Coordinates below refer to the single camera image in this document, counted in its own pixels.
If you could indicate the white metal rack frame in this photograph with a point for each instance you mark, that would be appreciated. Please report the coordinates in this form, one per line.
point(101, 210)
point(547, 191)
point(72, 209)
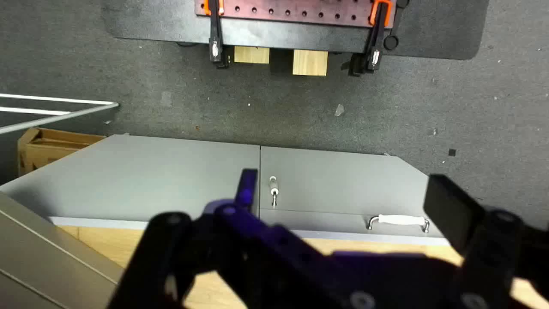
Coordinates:
point(57, 109)

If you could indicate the grey metal filing cabinet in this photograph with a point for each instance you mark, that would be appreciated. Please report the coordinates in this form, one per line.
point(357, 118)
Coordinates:
point(172, 178)

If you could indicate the brown cardboard box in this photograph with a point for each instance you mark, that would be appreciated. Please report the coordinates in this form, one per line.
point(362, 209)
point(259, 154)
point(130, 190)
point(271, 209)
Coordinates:
point(52, 147)

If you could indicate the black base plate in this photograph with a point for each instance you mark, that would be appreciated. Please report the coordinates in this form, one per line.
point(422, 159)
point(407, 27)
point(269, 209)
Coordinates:
point(439, 28)

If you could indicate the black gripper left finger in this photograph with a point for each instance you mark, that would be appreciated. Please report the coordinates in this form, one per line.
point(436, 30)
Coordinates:
point(172, 258)

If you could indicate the orange perforated mounting plate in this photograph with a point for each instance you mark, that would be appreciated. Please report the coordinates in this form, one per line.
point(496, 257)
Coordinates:
point(297, 11)

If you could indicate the light wooden block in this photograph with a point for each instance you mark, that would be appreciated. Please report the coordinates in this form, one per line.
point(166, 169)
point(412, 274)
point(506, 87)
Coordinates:
point(251, 56)
point(311, 63)

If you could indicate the small white paper scrap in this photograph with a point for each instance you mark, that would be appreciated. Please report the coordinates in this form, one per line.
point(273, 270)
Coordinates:
point(338, 111)

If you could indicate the black orange bar clamp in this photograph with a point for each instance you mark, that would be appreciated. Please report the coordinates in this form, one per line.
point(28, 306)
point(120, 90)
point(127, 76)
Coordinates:
point(372, 49)
point(216, 35)

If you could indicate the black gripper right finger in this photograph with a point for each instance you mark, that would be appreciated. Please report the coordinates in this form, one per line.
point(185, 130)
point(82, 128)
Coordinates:
point(491, 251)

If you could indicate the silver cabinet lock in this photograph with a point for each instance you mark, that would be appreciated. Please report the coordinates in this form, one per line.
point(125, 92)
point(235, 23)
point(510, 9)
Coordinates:
point(273, 191)

